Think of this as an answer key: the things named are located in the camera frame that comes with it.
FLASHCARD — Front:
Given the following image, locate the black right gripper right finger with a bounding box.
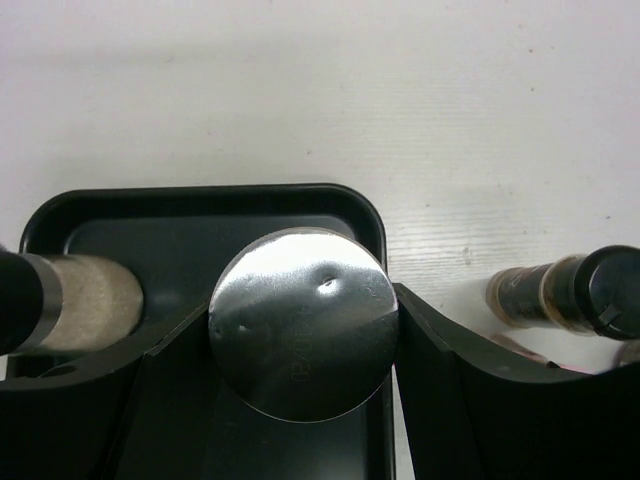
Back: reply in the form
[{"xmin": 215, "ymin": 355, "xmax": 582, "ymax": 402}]
[{"xmin": 395, "ymin": 285, "xmax": 639, "ymax": 479}]

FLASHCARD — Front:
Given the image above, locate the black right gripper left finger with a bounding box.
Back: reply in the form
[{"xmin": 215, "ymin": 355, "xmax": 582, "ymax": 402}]
[{"xmin": 1, "ymin": 304, "xmax": 220, "ymax": 479}]

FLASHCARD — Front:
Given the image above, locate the chrome-top grinder bottle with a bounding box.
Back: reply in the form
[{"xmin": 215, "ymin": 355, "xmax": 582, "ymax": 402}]
[{"xmin": 1, "ymin": 250, "xmax": 144, "ymax": 356}]

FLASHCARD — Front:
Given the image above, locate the small dark pepper bottle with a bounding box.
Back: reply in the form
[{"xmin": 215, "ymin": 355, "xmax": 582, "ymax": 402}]
[{"xmin": 485, "ymin": 245, "xmax": 639, "ymax": 341}]

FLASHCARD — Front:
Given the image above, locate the tall blue-band silver-lid bottle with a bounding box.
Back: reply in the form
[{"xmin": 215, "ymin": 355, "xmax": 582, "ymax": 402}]
[{"xmin": 208, "ymin": 227, "xmax": 399, "ymax": 423}]

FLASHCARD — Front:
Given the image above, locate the black rectangular tray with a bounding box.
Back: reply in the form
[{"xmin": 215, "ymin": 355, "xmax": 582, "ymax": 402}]
[{"xmin": 0, "ymin": 182, "xmax": 401, "ymax": 480}]

